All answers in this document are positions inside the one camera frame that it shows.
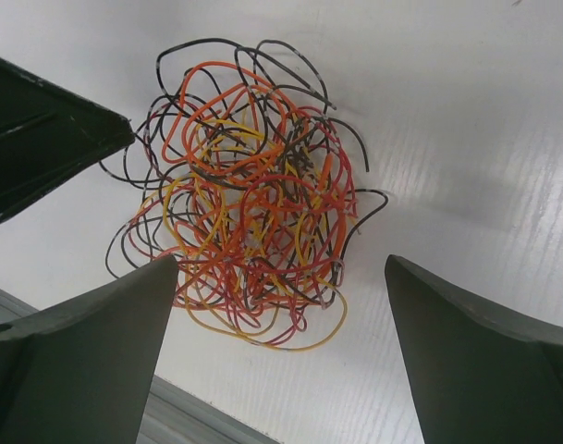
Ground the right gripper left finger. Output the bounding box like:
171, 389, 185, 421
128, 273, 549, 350
0, 255, 178, 443

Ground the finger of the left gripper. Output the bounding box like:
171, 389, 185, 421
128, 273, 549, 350
0, 57, 134, 224

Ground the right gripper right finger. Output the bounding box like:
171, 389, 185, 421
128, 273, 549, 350
385, 254, 563, 443

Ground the coloured wire bundle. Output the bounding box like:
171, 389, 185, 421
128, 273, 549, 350
98, 37, 389, 352

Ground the aluminium rail frame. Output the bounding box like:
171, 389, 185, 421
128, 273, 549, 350
0, 280, 266, 443

